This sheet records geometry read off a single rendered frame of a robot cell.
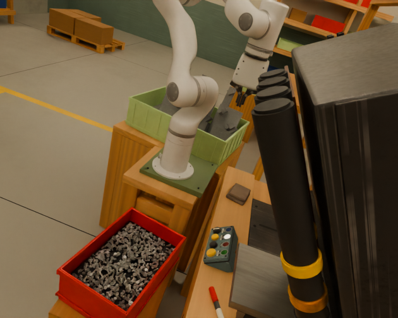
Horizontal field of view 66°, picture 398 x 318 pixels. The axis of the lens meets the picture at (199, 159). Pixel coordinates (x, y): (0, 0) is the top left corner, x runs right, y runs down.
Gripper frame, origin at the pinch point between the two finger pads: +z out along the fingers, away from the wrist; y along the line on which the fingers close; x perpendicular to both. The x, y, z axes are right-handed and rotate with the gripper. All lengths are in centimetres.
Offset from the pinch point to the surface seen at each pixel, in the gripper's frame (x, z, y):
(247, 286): 60, 17, -14
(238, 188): -4.3, 37.0, -11.7
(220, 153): -38, 41, 0
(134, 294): 54, 42, 9
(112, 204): -44, 107, 55
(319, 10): -660, -45, -98
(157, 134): -46, 48, 37
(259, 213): 2.9, 40.0, -22.3
